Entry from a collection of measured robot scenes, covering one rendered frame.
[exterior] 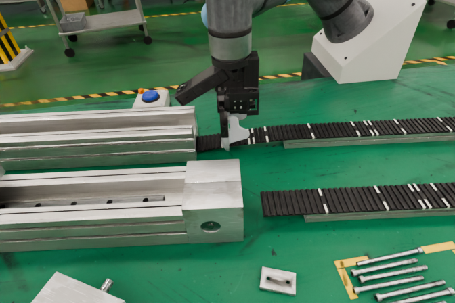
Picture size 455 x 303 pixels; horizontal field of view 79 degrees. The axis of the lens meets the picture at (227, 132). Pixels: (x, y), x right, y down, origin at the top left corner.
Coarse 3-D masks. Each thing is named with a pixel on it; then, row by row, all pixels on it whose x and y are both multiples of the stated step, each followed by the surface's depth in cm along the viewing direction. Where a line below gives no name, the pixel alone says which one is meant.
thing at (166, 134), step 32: (0, 128) 62; (32, 128) 63; (64, 128) 63; (96, 128) 63; (128, 128) 57; (160, 128) 57; (192, 128) 58; (0, 160) 59; (32, 160) 59; (64, 160) 59; (96, 160) 59; (128, 160) 60; (160, 160) 60; (192, 160) 60
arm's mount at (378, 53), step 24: (384, 0) 83; (408, 0) 76; (384, 24) 78; (408, 24) 75; (312, 48) 102; (336, 48) 87; (360, 48) 80; (384, 48) 78; (336, 72) 85; (360, 72) 83; (384, 72) 83
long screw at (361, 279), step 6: (402, 270) 41; (408, 270) 41; (414, 270) 41; (420, 270) 41; (360, 276) 40; (366, 276) 40; (372, 276) 40; (378, 276) 40; (384, 276) 40; (390, 276) 40; (360, 282) 40
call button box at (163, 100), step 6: (156, 90) 74; (162, 90) 74; (138, 96) 72; (162, 96) 71; (168, 96) 73; (138, 102) 70; (144, 102) 69; (150, 102) 69; (156, 102) 69; (162, 102) 69; (168, 102) 73
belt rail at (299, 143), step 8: (376, 136) 61; (384, 136) 61; (392, 136) 62; (400, 136) 62; (408, 136) 62; (416, 136) 62; (424, 136) 63; (432, 136) 63; (440, 136) 63; (448, 136) 63; (288, 144) 62; (296, 144) 62; (304, 144) 62; (312, 144) 62; (320, 144) 62; (328, 144) 62; (336, 144) 63; (344, 144) 63; (352, 144) 63; (360, 144) 63; (368, 144) 63
